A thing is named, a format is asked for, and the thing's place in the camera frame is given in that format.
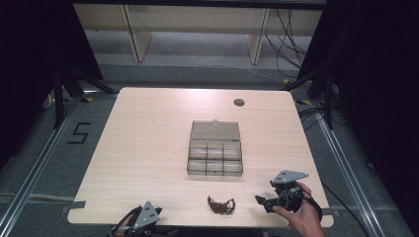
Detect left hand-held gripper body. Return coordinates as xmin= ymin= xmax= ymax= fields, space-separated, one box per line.
xmin=130 ymin=199 xmax=163 ymax=236

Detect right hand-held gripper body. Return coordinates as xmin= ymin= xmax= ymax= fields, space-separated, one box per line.
xmin=269 ymin=169 xmax=310 ymax=213

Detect brown beaded bracelet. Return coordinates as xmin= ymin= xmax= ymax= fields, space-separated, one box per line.
xmin=207 ymin=196 xmax=237 ymax=216

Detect smoky clear plastic compartment box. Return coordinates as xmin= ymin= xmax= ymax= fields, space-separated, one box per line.
xmin=186 ymin=118 xmax=244 ymax=177

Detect person's left hand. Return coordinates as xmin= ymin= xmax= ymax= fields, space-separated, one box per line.
xmin=114 ymin=223 xmax=133 ymax=237

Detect person's right hand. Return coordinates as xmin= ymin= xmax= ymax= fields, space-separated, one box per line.
xmin=272 ymin=181 xmax=326 ymax=237

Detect black metal stand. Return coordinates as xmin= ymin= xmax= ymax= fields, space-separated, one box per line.
xmin=52 ymin=64 xmax=119 ymax=130
xmin=282 ymin=69 xmax=334 ymax=130

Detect light wooden shelf unit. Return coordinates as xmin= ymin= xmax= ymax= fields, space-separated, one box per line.
xmin=72 ymin=3 xmax=324 ymax=65

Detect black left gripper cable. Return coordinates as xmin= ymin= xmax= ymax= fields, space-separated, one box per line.
xmin=110 ymin=204 xmax=143 ymax=237

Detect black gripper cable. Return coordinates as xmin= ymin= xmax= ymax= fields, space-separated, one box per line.
xmin=110 ymin=204 xmax=143 ymax=237
xmin=280 ymin=189 xmax=324 ymax=222

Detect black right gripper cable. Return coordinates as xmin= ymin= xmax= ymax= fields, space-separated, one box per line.
xmin=280 ymin=189 xmax=324 ymax=222

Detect black floor cable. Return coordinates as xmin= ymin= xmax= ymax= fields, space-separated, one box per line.
xmin=320 ymin=181 xmax=372 ymax=237

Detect aluminium floor rail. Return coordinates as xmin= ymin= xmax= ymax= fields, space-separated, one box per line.
xmin=0 ymin=97 xmax=82 ymax=233
xmin=311 ymin=100 xmax=380 ymax=237

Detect black floor cables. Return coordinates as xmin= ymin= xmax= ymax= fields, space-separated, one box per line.
xmin=296 ymin=106 xmax=348 ymax=132

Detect bundle of black hanging cables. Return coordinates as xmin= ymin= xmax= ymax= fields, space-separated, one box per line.
xmin=264 ymin=9 xmax=308 ymax=81

